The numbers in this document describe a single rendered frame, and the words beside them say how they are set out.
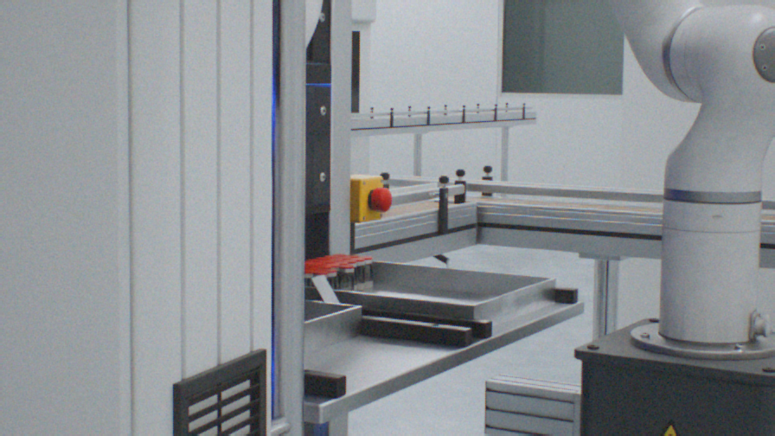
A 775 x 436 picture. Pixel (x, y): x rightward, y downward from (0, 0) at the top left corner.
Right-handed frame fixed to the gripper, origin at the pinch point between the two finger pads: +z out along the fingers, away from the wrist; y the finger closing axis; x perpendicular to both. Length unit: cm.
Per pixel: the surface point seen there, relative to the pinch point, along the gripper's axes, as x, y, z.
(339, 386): -7.7, 20.3, 4.6
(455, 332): 20.3, 18.9, 4.1
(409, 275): 54, -6, 4
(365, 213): 64, -19, -3
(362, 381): -0.7, 18.9, 5.7
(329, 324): 12.6, 6.3, 3.4
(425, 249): 106, -31, 8
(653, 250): 130, 7, 8
